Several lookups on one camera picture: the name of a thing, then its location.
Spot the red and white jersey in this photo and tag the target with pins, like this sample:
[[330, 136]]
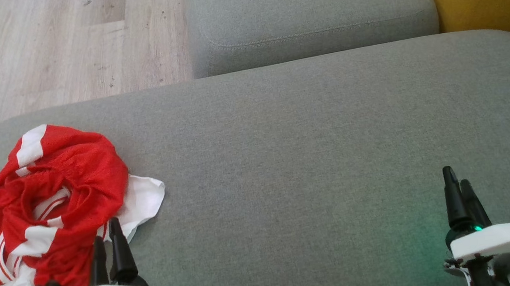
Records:
[[147, 197]]

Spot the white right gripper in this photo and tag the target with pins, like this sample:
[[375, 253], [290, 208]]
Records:
[[502, 240]]

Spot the large grey sofa seat cushion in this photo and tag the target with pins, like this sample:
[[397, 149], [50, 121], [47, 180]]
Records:
[[285, 158]]

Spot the small grey sofa cushion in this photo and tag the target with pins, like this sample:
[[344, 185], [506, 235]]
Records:
[[307, 9]]

